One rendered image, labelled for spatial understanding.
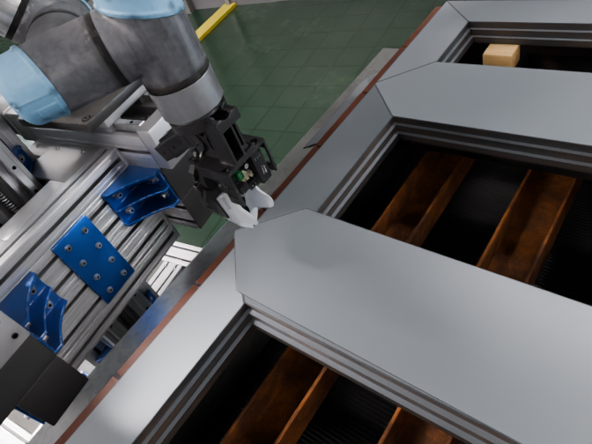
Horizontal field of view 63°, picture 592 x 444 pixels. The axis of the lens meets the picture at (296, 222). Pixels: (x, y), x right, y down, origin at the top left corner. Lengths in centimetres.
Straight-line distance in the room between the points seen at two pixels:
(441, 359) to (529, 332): 10
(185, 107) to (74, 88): 11
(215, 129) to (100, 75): 13
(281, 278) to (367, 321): 15
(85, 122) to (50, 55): 41
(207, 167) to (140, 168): 42
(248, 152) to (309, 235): 22
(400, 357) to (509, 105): 49
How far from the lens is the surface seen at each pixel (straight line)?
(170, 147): 64
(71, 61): 52
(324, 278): 68
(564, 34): 112
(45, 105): 53
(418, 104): 94
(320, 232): 74
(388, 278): 66
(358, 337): 62
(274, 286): 70
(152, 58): 51
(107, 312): 106
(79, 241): 98
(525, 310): 63
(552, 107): 89
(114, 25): 51
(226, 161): 58
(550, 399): 58
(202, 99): 54
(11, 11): 64
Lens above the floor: 139
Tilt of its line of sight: 43 degrees down
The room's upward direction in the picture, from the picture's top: 24 degrees counter-clockwise
